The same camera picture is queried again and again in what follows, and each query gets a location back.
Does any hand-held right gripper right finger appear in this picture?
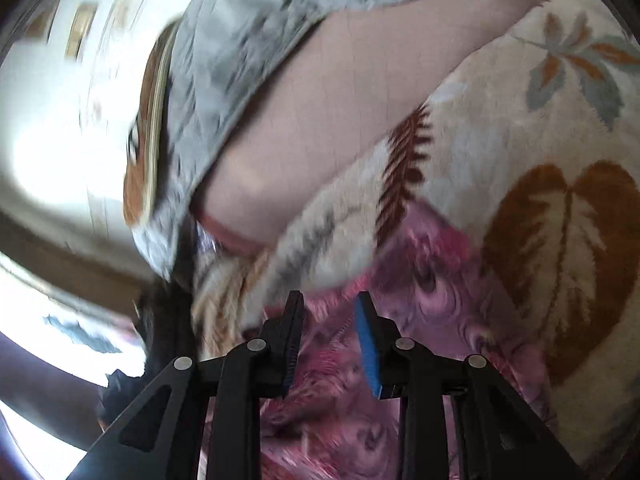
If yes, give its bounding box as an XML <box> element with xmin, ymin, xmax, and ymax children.
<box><xmin>356</xmin><ymin>291</ymin><xmax>583</xmax><ymax>480</ymax></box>

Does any dark brown cloth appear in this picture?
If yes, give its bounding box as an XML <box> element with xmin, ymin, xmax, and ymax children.
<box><xmin>95</xmin><ymin>280</ymin><xmax>201</xmax><ymax>431</ymax></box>

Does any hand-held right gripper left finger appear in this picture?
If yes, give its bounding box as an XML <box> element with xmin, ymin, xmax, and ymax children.
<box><xmin>67</xmin><ymin>290</ymin><xmax>306</xmax><ymax>480</ymax></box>

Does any golden wall frame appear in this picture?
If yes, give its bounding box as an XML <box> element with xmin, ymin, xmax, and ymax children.
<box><xmin>65</xmin><ymin>4</ymin><xmax>98</xmax><ymax>58</ymax></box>

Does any purple floral garment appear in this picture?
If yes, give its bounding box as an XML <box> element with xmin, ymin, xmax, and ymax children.
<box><xmin>250</xmin><ymin>200</ymin><xmax>561</xmax><ymax>480</ymax></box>

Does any pink bed sheet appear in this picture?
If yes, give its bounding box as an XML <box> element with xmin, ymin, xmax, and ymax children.
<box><xmin>192</xmin><ymin>0</ymin><xmax>566</xmax><ymax>261</ymax></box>

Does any grey quilted cover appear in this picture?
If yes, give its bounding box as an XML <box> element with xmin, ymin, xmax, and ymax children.
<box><xmin>132</xmin><ymin>0</ymin><xmax>431</xmax><ymax>281</ymax></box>

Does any cream leaf print blanket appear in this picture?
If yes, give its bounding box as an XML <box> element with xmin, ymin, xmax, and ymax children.
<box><xmin>192</xmin><ymin>0</ymin><xmax>640</xmax><ymax>466</ymax></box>

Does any window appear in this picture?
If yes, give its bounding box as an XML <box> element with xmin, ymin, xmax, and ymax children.
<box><xmin>0</xmin><ymin>250</ymin><xmax>146</xmax><ymax>480</ymax></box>

